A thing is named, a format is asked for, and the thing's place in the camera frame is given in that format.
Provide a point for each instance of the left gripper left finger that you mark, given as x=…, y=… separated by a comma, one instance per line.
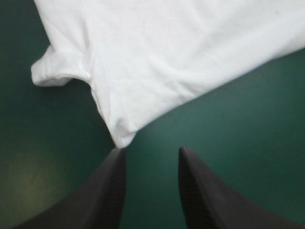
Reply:
x=95, y=202

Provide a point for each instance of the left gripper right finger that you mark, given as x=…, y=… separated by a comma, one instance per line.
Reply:
x=214, y=202

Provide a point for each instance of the white T-shirt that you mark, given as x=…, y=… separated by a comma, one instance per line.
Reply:
x=155, y=52

